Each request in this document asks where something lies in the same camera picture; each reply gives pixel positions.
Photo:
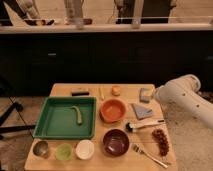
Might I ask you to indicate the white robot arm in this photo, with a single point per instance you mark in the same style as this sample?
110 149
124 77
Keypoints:
183 91

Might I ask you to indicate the orange bowl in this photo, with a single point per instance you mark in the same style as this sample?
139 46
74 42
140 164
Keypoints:
112 110

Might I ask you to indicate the purple bowl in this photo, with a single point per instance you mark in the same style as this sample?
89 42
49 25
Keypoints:
115 142

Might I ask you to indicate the white small bowl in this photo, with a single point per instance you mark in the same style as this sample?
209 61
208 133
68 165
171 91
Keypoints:
85 149

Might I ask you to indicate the small orange toy fruit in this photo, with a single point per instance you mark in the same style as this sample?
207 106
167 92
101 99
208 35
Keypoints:
115 90

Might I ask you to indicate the pale yellow stick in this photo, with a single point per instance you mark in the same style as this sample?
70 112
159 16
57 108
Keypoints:
101 93

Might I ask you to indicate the green toy vegetable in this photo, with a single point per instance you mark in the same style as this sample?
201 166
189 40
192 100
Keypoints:
79 115

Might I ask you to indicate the grey folded cloth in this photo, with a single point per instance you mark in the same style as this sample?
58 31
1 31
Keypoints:
141 112

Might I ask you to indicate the green plastic tray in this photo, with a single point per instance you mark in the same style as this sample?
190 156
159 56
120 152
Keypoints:
58 121

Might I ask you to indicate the silver fork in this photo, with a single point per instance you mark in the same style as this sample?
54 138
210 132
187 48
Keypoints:
140 151

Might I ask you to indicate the green small cup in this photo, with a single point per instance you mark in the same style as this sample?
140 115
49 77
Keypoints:
63 152

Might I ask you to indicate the black tripod stand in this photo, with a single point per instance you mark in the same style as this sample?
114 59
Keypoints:
11 120

